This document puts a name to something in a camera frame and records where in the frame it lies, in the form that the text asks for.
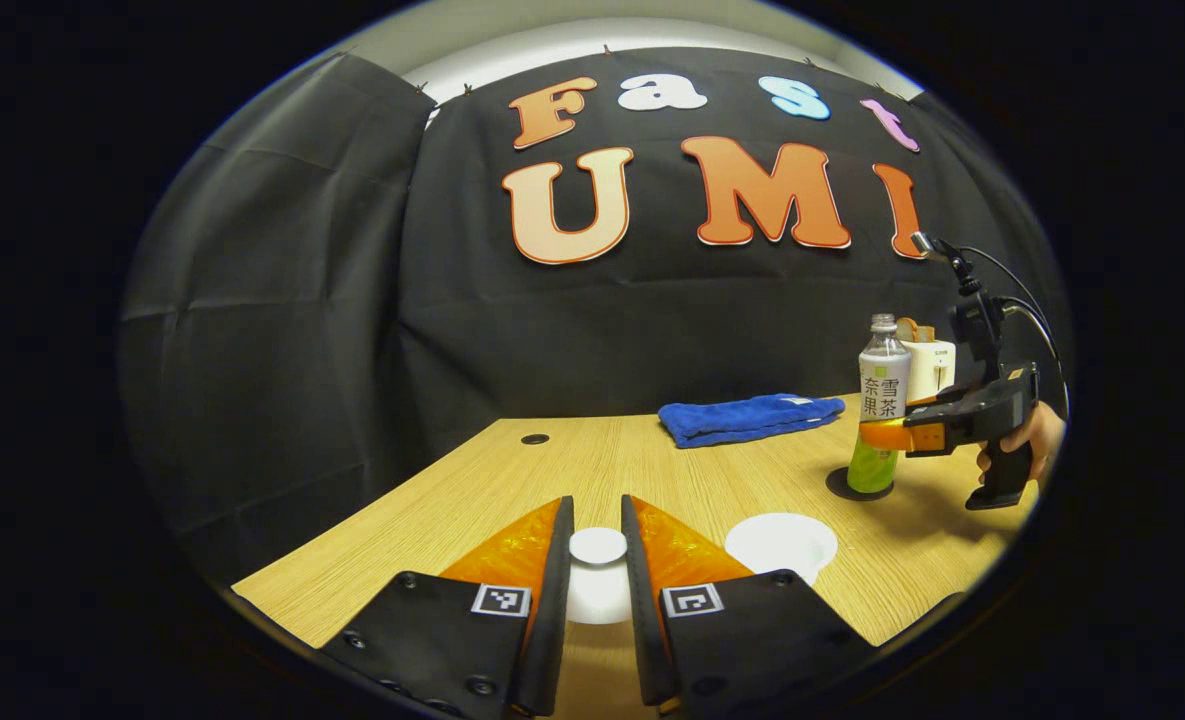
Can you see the white teacup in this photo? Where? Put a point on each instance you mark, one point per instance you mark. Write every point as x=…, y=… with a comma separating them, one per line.
x=782, y=540

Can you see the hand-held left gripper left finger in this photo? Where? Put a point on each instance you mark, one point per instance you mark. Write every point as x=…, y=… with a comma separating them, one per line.
x=557, y=600

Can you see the dark round coaster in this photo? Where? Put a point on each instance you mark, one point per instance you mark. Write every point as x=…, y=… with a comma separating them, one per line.
x=837, y=490

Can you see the black backdrop cloth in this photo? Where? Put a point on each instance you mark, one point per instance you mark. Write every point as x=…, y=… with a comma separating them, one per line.
x=282, y=300

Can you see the black table grommet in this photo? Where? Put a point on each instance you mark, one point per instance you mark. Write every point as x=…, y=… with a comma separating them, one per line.
x=535, y=438

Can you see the white toaster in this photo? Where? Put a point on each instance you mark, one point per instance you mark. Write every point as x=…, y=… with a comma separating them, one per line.
x=934, y=370

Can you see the toast slice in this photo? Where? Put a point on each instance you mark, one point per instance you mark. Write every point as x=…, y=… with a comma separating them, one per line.
x=914, y=328

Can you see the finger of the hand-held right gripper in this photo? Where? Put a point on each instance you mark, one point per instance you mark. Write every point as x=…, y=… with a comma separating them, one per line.
x=892, y=436

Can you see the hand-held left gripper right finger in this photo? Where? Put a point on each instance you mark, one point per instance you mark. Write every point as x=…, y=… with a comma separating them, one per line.
x=637, y=600

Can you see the blue towel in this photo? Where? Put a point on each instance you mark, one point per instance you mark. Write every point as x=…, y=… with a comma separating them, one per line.
x=747, y=418

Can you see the clear green-bottomed water bottle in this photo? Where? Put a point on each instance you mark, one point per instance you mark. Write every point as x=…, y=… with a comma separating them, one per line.
x=884, y=385

